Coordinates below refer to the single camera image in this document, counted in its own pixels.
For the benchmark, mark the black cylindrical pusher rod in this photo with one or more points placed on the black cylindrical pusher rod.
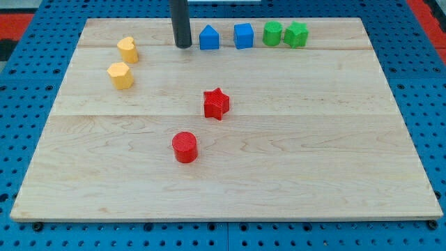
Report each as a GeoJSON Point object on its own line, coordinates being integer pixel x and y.
{"type": "Point", "coordinates": [180, 19]}

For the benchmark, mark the blue triangle block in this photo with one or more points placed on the blue triangle block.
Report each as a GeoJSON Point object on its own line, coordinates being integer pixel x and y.
{"type": "Point", "coordinates": [209, 39]}

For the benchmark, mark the yellow heart block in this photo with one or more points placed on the yellow heart block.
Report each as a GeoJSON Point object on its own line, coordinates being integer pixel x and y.
{"type": "Point", "coordinates": [128, 50]}

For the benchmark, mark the blue cube block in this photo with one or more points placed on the blue cube block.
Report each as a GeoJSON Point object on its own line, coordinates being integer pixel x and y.
{"type": "Point", "coordinates": [243, 36]}

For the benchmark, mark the yellow hexagon block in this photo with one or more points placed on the yellow hexagon block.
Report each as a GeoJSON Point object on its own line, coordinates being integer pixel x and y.
{"type": "Point", "coordinates": [120, 75]}

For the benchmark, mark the green cylinder block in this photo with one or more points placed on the green cylinder block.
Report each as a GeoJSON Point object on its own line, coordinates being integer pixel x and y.
{"type": "Point", "coordinates": [272, 33]}

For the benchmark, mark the red star block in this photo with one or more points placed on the red star block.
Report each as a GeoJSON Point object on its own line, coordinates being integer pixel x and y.
{"type": "Point", "coordinates": [216, 104]}

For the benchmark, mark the green star block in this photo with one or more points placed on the green star block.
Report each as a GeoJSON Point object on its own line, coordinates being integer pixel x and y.
{"type": "Point", "coordinates": [296, 35]}

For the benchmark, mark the red cylinder block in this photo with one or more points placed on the red cylinder block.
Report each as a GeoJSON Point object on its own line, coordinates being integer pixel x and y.
{"type": "Point", "coordinates": [185, 147]}

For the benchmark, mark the light wooden board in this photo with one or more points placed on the light wooden board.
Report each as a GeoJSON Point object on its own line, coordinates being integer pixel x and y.
{"type": "Point", "coordinates": [312, 134]}

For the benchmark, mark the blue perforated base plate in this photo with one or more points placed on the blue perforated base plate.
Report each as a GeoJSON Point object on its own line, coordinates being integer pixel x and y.
{"type": "Point", "coordinates": [34, 72]}

